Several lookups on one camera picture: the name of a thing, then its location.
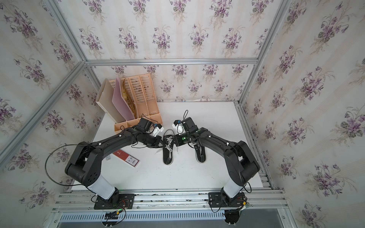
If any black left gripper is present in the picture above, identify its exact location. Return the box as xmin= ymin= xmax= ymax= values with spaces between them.
xmin=141 ymin=133 xmax=167 ymax=149

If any black canvas sneaker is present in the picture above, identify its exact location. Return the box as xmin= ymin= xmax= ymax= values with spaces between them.
xmin=155 ymin=129 xmax=175 ymax=165
xmin=194 ymin=144 xmax=206 ymax=163

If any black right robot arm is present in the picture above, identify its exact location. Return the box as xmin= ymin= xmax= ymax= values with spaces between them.
xmin=175 ymin=128 xmax=260 ymax=199

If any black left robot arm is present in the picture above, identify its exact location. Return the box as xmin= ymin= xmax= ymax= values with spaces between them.
xmin=65 ymin=127 xmax=165 ymax=204

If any red card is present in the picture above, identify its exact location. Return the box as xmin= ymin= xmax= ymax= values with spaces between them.
xmin=113 ymin=149 xmax=140 ymax=168

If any pink folder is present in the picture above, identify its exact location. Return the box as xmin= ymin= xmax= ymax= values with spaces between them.
xmin=112 ymin=78 xmax=135 ymax=121

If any peach plastic file organizer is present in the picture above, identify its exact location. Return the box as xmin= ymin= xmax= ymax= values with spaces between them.
xmin=109 ymin=73 xmax=163 ymax=133

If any yellow wanted poster book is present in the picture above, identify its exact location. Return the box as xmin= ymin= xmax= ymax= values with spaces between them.
xmin=121 ymin=78 xmax=137 ymax=118

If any beige folder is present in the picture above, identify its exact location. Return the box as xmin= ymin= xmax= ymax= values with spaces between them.
xmin=96 ymin=79 xmax=125 ymax=123

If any small circuit board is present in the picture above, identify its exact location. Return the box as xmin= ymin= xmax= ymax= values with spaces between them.
xmin=104 ymin=211 xmax=119 ymax=220

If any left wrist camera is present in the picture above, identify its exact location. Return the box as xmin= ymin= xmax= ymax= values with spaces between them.
xmin=135 ymin=118 xmax=165 ymax=137

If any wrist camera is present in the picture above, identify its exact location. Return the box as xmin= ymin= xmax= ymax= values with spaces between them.
xmin=135 ymin=118 xmax=165 ymax=137
xmin=172 ymin=117 xmax=199 ymax=135

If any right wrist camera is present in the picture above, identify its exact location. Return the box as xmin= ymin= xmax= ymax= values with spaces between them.
xmin=172 ymin=117 xmax=199 ymax=135

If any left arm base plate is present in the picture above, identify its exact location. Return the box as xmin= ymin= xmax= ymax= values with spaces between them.
xmin=94 ymin=194 xmax=136 ymax=210

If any aluminium rail frame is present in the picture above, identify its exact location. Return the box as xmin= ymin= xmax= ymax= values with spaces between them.
xmin=45 ymin=1 xmax=296 ymax=228

